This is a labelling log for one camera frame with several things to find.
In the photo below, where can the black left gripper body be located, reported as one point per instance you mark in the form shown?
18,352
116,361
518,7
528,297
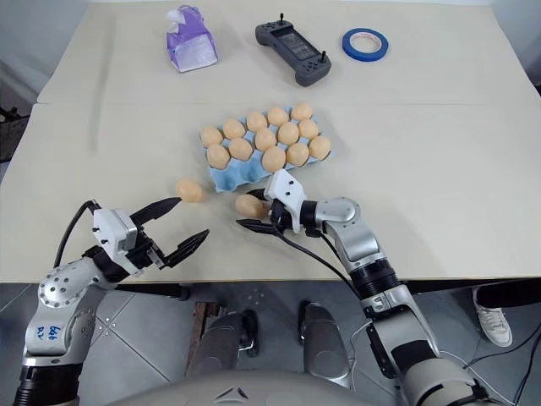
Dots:
141,254

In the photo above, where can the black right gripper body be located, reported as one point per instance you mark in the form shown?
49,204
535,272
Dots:
279,215

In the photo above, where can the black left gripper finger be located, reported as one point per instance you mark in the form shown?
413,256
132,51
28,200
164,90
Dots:
188,246
157,209

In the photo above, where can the beige egg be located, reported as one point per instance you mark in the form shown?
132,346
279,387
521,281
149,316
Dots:
218,156
277,115
288,132
211,135
265,138
308,129
297,153
240,149
256,120
248,206
320,147
189,190
274,158
234,128
302,111

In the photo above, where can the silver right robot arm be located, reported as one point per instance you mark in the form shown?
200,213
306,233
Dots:
380,287

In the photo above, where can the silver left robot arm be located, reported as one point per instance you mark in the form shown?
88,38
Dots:
59,304

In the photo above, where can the blue egg carton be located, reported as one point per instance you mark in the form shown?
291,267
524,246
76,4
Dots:
236,175

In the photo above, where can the grey left robot leg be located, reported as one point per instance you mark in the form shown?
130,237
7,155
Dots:
224,342

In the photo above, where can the grey robot leg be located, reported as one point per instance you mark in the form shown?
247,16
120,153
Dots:
224,342
321,342

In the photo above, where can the grey right robot leg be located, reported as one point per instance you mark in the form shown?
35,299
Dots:
321,342

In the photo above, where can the black handheld controller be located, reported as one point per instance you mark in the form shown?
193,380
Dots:
296,48

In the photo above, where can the grey robot torso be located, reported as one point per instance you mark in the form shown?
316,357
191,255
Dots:
253,389

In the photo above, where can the purple tissue pack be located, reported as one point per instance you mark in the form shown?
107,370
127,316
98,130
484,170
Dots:
190,46

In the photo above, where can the blue tape roll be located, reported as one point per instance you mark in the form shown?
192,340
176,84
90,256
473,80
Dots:
350,46

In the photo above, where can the white sneaker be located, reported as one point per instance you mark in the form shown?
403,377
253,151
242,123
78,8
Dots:
492,315

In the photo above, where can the black trouser leg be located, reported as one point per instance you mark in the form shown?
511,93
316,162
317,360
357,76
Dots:
511,292

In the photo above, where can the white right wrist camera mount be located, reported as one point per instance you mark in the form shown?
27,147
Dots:
287,192

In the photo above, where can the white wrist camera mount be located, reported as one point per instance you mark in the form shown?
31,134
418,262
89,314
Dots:
112,230
287,192

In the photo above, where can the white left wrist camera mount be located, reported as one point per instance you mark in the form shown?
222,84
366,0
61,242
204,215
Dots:
112,230

